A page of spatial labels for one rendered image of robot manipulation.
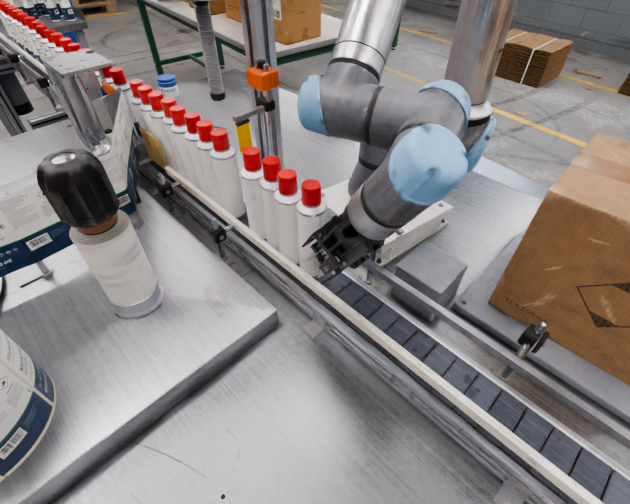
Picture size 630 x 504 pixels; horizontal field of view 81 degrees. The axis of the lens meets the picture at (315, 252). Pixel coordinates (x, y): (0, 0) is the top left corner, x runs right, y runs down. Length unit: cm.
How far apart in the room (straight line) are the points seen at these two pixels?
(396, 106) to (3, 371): 58
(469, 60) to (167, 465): 80
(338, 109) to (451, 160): 17
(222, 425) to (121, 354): 21
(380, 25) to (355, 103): 11
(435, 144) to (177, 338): 51
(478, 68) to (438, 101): 27
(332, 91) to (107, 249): 40
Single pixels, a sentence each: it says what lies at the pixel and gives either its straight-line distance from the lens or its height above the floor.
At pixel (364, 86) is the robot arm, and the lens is 52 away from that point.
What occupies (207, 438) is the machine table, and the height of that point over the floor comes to 83.
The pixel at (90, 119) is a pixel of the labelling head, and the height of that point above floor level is 102.
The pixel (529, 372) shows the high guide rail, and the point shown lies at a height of 96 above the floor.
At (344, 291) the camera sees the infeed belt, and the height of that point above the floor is 88.
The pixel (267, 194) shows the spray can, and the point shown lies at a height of 103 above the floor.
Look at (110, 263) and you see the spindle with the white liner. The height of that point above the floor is 102.
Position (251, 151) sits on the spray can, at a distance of 71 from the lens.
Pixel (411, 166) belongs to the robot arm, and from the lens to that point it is 39.
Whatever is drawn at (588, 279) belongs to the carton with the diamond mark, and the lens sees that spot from 70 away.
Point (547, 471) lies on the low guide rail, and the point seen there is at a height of 91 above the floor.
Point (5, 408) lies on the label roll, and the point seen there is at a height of 97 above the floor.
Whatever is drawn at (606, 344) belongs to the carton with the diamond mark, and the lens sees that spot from 77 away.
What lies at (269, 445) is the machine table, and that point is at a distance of 64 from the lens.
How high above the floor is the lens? 143
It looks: 45 degrees down
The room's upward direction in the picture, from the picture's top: straight up
